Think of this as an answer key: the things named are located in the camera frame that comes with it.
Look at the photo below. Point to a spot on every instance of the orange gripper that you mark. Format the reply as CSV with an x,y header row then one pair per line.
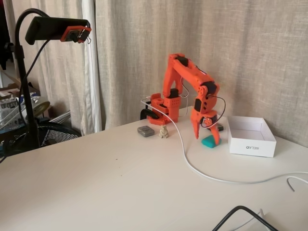
x,y
198,119

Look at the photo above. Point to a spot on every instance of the green rounded cube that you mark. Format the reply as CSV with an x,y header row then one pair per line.
x,y
207,142

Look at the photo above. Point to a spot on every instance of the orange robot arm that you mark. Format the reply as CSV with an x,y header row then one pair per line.
x,y
187,72

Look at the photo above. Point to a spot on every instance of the white cardboard box bin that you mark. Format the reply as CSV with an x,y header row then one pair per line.
x,y
252,148

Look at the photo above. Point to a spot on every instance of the small black square box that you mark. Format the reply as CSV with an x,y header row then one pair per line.
x,y
222,127

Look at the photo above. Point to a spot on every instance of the small beige bear figurine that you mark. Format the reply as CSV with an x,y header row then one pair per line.
x,y
164,132

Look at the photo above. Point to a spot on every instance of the grey square block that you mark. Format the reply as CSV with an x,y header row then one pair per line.
x,y
145,131

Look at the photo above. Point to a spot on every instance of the black table clamp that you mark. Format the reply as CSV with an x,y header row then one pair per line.
x,y
147,112

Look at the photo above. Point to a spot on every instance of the beige linen curtain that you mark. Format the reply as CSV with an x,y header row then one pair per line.
x,y
240,38

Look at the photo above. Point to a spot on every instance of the black floor fan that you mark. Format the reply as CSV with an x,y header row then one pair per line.
x,y
56,134

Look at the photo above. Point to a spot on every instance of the beige metal lamp shade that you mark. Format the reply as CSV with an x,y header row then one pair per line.
x,y
41,106

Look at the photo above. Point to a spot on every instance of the black gooseneck stand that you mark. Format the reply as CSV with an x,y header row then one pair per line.
x,y
29,101

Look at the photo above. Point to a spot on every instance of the brown cardboard box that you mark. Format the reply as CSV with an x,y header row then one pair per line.
x,y
14,84

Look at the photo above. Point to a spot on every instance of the camera on black stand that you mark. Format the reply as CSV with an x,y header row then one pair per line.
x,y
65,79

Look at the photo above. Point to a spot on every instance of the orange camera module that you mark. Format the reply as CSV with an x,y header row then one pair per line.
x,y
72,34

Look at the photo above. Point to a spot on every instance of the black camera holder bar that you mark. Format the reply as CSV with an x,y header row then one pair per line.
x,y
50,26

